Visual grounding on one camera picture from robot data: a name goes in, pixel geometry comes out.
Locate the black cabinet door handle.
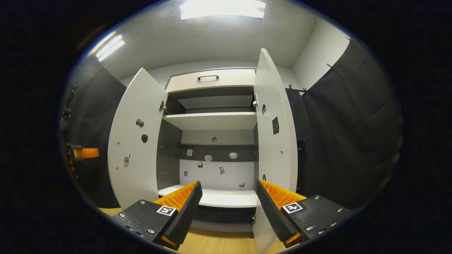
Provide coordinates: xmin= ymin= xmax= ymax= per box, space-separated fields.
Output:
xmin=297 ymin=139 xmax=307 ymax=193

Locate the white cabinet drawer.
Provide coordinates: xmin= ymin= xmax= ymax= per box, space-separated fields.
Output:
xmin=165 ymin=68 xmax=256 ymax=93

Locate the long ceiling light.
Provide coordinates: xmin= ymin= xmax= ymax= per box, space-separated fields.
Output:
xmin=180 ymin=0 xmax=266 ymax=20
xmin=95 ymin=34 xmax=125 ymax=62

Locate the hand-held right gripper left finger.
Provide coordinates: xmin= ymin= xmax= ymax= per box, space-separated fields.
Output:
xmin=111 ymin=181 xmax=203 ymax=252

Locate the white shoe cabinet door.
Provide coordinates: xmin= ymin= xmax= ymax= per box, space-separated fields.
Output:
xmin=252 ymin=48 xmax=299 ymax=254

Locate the white cabinet door camera sticker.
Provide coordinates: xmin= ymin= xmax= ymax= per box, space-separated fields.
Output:
xmin=107 ymin=68 xmax=168 ymax=209

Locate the black backdrop cloth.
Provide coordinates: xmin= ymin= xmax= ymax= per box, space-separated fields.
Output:
xmin=62 ymin=56 xmax=127 ymax=209
xmin=285 ymin=37 xmax=404 ymax=212

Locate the white cabinet shelf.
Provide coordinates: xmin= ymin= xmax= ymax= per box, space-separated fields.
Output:
xmin=163 ymin=112 xmax=257 ymax=131
xmin=158 ymin=183 xmax=260 ymax=208

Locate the white double-door shoe cabinet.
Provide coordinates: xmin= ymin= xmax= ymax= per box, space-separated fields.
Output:
xmin=155 ymin=67 xmax=260 ymax=237

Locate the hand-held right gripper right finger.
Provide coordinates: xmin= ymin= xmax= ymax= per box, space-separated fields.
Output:
xmin=255 ymin=179 xmax=354 ymax=248

